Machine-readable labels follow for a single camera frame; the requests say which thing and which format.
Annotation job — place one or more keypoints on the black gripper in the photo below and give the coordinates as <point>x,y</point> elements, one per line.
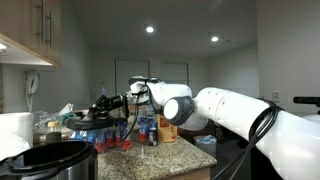
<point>118,102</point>

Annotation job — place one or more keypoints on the black pressure cooker lid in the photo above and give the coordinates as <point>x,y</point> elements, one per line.
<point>90,124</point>

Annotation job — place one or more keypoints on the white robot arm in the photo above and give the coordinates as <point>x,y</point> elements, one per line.
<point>233,110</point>

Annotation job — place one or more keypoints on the dark jar yellow lid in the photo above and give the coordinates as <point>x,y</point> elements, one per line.
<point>54,135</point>

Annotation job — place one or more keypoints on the stainless steel pressure cooker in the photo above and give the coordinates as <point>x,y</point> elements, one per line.
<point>76,170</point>

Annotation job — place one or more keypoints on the green tissue pack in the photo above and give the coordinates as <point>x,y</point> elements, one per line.
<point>66,109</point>

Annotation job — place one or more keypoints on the dark labelled container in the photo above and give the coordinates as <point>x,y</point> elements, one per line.
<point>152,136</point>

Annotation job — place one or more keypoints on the clear plastic bag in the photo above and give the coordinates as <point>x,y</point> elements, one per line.
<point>40,118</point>

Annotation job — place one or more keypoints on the brown cardboard box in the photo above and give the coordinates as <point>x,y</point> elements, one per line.
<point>166,131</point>

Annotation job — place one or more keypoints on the large white window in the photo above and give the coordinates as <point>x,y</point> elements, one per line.
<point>175,71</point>

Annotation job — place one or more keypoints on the white paper towel roll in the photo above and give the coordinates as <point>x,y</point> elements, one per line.
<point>16,125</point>

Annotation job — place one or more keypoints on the round ceiling light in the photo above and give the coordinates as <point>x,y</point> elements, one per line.
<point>214,39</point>
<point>149,29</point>

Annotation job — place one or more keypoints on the white crumpled paper towel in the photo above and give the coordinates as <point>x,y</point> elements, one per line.
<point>11,148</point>

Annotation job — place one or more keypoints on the trash bin blue bag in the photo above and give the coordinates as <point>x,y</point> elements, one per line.
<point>205,146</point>

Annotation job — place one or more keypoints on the white wall phone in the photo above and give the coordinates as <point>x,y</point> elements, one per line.
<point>32,83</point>

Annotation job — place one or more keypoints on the wooden wall cabinet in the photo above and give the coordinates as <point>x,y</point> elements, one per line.
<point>20,23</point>

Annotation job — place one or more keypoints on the white wall outlet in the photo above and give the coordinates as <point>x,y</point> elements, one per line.
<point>276,96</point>

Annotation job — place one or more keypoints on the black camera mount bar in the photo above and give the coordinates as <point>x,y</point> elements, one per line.
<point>306,100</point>

